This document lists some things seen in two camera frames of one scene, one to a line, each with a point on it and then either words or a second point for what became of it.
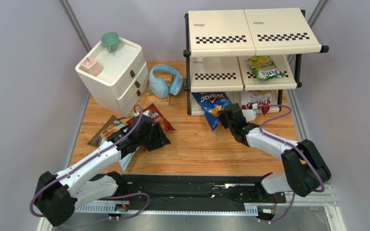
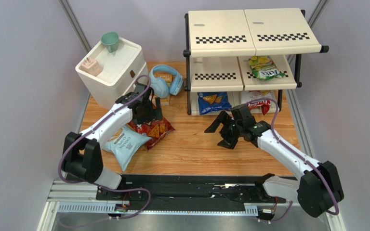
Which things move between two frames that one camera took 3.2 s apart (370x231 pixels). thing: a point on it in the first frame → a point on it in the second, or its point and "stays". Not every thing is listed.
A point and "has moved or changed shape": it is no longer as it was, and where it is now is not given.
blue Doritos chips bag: [211, 102] has moved or changed shape
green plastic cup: [111, 39] stays
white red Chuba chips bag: [249, 99] stays
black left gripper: [160, 139] → [154, 114]
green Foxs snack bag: [263, 68] stays
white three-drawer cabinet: [122, 84] stays
